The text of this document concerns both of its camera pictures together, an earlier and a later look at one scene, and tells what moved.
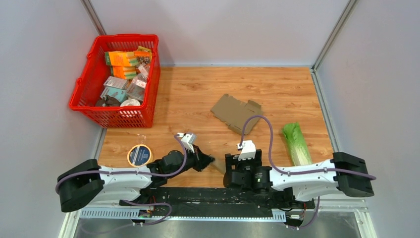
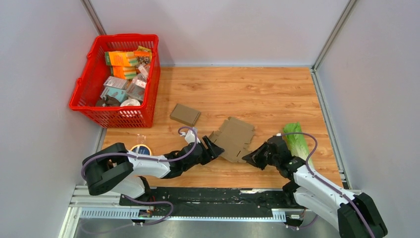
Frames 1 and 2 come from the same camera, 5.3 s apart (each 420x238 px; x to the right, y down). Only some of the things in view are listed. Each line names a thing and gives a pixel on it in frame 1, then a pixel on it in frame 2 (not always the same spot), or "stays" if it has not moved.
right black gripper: [232, 160] to [254, 158]
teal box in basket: [120, 94] stays
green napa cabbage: [298, 148] stays
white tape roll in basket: [130, 102] stays
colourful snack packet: [144, 54] stays
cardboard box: [235, 113] to [234, 137]
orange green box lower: [125, 72] stays
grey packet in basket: [116, 82] stays
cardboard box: [220, 162] to [185, 115]
